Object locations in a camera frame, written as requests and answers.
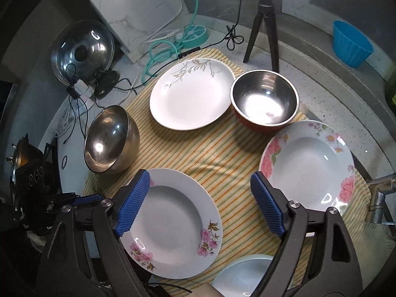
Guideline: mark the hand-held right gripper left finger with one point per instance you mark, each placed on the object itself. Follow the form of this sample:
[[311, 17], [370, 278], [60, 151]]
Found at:
[[133, 203]]

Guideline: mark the silver steel bowl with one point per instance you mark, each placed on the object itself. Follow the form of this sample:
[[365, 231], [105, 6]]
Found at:
[[106, 142]]

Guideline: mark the white plate gold leaf print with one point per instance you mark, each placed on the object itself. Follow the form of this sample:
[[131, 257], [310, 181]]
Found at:
[[188, 99]]

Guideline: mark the black tripod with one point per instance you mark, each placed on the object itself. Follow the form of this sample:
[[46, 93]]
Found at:
[[266, 21]]

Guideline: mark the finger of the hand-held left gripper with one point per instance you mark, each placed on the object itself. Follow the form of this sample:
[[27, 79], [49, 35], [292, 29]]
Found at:
[[88, 198]]

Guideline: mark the glass pot lid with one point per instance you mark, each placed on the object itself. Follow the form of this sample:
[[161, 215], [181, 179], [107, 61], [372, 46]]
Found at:
[[82, 51]]

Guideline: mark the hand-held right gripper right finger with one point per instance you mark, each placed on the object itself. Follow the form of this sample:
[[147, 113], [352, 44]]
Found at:
[[268, 204]]

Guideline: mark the yellow striped cloth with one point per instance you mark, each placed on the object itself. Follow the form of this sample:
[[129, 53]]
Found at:
[[216, 154]]

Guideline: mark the steel faucet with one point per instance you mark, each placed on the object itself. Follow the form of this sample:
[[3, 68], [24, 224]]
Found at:
[[379, 191]]

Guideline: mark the small black stand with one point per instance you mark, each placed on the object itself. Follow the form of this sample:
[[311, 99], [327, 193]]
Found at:
[[105, 83]]

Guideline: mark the dark metal pot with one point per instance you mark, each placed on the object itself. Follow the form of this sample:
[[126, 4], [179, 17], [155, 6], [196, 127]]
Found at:
[[20, 151]]

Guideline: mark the green bottle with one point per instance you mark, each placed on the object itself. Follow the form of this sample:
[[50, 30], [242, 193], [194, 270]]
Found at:
[[392, 94]]

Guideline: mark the white plate small pink flowers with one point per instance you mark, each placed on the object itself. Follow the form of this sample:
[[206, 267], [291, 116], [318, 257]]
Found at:
[[173, 219]]

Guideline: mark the pale green bowl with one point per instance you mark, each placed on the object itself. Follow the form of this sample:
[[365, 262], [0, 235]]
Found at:
[[241, 275]]

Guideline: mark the blue ribbed cup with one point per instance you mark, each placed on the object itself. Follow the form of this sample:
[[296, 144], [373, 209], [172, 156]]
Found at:
[[351, 45]]

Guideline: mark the red steel bowl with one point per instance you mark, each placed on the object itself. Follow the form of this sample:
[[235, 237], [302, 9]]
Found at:
[[263, 102]]

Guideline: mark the teal round power strip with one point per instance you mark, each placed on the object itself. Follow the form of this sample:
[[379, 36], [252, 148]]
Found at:
[[195, 35]]

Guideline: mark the white charger plug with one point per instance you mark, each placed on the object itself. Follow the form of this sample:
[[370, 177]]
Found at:
[[83, 89]]

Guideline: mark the white marble board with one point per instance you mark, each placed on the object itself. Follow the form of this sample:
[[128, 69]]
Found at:
[[136, 15]]

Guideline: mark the white plate large pink roses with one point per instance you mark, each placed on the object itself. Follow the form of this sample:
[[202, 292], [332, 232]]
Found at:
[[306, 167]]

